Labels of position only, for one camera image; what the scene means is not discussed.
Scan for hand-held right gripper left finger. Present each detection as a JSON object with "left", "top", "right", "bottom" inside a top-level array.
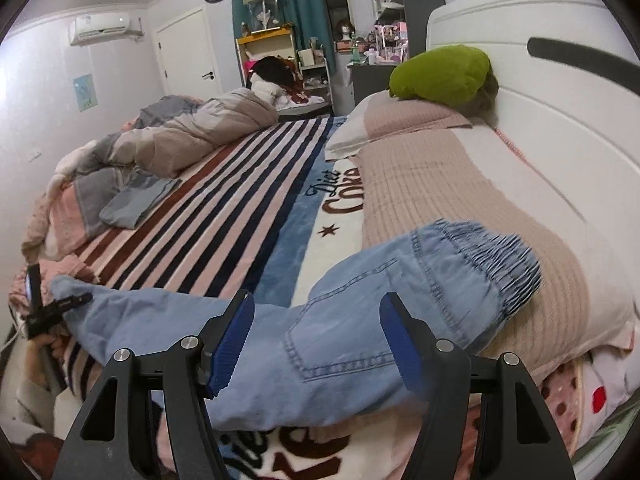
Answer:
[{"left": 52, "top": 289, "right": 256, "bottom": 480}]

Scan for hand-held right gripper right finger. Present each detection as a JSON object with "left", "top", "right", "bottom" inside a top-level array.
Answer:
[{"left": 379, "top": 292, "right": 577, "bottom": 480}]

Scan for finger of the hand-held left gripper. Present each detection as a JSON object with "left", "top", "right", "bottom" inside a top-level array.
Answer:
[
  {"left": 25, "top": 292, "right": 95, "bottom": 339},
  {"left": 26, "top": 263, "right": 45, "bottom": 312}
]

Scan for light blue denim pants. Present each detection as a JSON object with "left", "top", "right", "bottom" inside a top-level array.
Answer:
[{"left": 50, "top": 218, "right": 544, "bottom": 432}]

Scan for folded grey cloth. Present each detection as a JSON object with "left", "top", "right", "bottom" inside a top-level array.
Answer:
[{"left": 98, "top": 176, "right": 183, "bottom": 230}]

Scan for striped printed blanket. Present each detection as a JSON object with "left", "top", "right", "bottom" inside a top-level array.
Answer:
[{"left": 47, "top": 116, "right": 431, "bottom": 480}]

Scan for large pink knit pillow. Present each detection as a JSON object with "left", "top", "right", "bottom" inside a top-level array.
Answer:
[{"left": 356, "top": 122, "right": 637, "bottom": 373}]

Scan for red dotted bed sheet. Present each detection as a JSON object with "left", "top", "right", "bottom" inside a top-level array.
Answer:
[{"left": 537, "top": 342, "right": 640, "bottom": 456}]

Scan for grey pink patchwork duvet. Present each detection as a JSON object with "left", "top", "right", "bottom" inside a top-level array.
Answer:
[{"left": 21, "top": 87, "right": 280, "bottom": 261}]

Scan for small pink white pillow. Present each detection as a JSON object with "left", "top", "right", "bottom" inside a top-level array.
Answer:
[{"left": 325, "top": 90, "right": 473, "bottom": 162}]

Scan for white air conditioner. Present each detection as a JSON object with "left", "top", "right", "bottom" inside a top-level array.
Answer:
[{"left": 69, "top": 11, "right": 145, "bottom": 47}]

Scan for grey dressing table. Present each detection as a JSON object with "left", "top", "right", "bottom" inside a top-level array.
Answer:
[{"left": 346, "top": 57, "right": 407, "bottom": 111}]

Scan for white door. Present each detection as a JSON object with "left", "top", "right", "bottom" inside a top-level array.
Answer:
[{"left": 154, "top": 7, "right": 221, "bottom": 100}]

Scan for pile of dark clothes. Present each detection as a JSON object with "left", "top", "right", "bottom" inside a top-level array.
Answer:
[{"left": 248, "top": 56, "right": 306, "bottom": 108}]

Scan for green plush toy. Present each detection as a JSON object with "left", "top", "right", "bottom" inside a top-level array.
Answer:
[{"left": 389, "top": 45, "right": 493, "bottom": 107}]

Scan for white storage cart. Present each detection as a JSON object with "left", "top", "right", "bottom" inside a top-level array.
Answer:
[{"left": 297, "top": 42, "right": 334, "bottom": 111}]

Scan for white bed headboard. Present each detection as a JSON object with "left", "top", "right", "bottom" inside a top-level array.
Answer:
[{"left": 425, "top": 0, "right": 640, "bottom": 306}]

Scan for yellow shelf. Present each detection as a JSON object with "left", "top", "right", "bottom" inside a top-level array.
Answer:
[{"left": 236, "top": 27, "right": 297, "bottom": 86}]

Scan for mannequin head with wig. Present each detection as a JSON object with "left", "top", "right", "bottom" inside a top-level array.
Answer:
[{"left": 336, "top": 20, "right": 355, "bottom": 53}]

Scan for glass display case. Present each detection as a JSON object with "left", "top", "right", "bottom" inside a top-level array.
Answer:
[{"left": 243, "top": 0, "right": 281, "bottom": 36}]

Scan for blue wall poster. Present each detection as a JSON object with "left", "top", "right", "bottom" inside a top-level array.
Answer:
[{"left": 73, "top": 74, "right": 97, "bottom": 113}]

